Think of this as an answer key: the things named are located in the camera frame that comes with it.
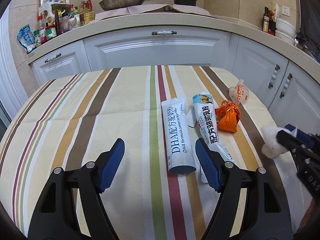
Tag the cabinet door handle right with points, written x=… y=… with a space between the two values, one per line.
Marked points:
x=285 y=86

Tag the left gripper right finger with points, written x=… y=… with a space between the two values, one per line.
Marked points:
x=265 y=215

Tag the cabinet door handle left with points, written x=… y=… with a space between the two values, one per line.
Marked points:
x=273 y=76

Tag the wall power socket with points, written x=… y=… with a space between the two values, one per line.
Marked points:
x=285 y=11

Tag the cabinet door handle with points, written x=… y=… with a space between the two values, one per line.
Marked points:
x=273 y=76
x=285 y=86

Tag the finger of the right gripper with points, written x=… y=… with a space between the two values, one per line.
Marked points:
x=298 y=133
x=291 y=143

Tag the drawer handle centre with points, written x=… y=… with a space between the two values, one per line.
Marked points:
x=163 y=33

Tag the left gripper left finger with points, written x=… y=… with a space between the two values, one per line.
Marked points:
x=54 y=216

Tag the blue snack bag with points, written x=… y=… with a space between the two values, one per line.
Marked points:
x=26 y=39

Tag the white tissue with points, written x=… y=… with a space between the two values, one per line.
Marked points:
x=272 y=148

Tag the steel wok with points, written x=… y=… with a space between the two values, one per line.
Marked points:
x=107 y=5

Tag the white DHA powder pouch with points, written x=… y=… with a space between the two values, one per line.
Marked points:
x=178 y=144

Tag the small orange wrapper ball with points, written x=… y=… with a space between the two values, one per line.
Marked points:
x=228 y=116

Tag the drawer handle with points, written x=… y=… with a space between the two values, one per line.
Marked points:
x=52 y=58
x=163 y=33

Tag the cooking oil bottle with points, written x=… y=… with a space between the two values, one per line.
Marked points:
x=86 y=12

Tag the striped tablecloth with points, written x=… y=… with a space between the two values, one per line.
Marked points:
x=69 y=121

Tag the stacked white bowls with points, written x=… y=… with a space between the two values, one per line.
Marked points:
x=285 y=31

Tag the dark hanging cloth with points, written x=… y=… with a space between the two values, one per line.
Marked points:
x=308 y=34

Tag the drawer handle left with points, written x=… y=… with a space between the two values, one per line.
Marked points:
x=52 y=58

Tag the white spice rack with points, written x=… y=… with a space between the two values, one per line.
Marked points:
x=56 y=18

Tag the dark sauce bottle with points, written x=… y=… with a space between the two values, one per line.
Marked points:
x=265 y=20

